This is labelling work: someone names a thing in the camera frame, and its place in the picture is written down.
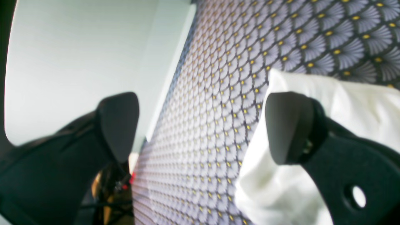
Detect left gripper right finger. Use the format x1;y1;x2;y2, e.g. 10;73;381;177
265;92;400;225

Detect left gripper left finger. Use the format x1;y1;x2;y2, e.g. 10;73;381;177
0;92;139;225

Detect grey plastic bin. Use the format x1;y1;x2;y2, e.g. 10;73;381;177
5;0;196;152

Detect patterned grey table cloth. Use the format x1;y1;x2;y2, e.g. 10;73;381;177
132;0;399;225

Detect white printed T-shirt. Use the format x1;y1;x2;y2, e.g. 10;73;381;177
234;69;399;225

